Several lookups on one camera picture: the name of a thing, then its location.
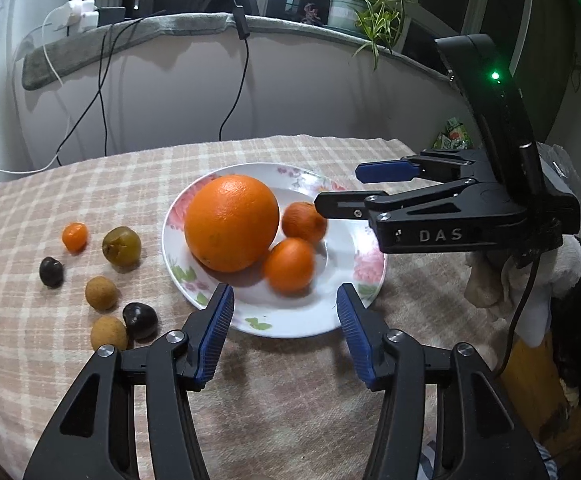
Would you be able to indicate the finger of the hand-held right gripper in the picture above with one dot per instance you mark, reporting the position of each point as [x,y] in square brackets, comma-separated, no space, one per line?
[380,171]
[350,205]

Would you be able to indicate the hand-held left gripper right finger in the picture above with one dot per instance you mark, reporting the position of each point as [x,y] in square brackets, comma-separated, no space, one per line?
[355,330]

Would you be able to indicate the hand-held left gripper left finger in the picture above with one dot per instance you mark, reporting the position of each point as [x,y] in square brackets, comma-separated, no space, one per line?
[215,330]

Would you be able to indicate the small tangerine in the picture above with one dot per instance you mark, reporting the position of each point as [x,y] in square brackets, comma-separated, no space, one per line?
[290,266]
[303,222]

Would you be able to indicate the white floral plate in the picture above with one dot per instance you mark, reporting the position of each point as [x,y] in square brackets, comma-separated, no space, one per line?
[295,320]

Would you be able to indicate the dark purple round fruit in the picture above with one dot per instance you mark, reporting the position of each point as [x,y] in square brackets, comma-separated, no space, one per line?
[140,321]
[51,272]

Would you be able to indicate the tan longan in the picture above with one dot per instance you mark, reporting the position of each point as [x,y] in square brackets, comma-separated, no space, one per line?
[101,293]
[108,332]

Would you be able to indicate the green-brown round fruit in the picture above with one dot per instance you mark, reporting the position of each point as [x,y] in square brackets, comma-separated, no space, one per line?
[121,246]

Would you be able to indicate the tiny orange kumquat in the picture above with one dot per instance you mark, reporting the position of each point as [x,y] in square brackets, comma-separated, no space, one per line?
[75,237]

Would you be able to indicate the person's right forearm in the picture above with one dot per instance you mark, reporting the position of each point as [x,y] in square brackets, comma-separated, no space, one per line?
[565,270]

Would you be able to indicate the green printed packet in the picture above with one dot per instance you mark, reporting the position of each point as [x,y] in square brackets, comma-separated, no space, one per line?
[453,135]

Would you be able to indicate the beige plaid table cloth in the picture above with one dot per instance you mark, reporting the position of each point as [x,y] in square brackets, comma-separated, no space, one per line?
[270,410]

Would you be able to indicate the large orange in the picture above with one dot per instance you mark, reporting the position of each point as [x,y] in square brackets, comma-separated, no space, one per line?
[230,220]

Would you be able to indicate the potted spider plant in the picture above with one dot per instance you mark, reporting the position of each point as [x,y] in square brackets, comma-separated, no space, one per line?
[350,10]

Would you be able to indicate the small pink flower ornament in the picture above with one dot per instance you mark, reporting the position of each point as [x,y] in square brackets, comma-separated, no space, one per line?
[312,12]

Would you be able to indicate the wooden stool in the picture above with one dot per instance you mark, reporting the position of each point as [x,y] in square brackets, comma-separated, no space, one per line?
[535,385]

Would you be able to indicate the black power adapter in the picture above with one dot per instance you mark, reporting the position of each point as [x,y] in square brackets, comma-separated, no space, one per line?
[111,15]

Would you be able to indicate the white charger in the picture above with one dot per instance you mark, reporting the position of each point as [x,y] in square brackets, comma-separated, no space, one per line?
[73,16]

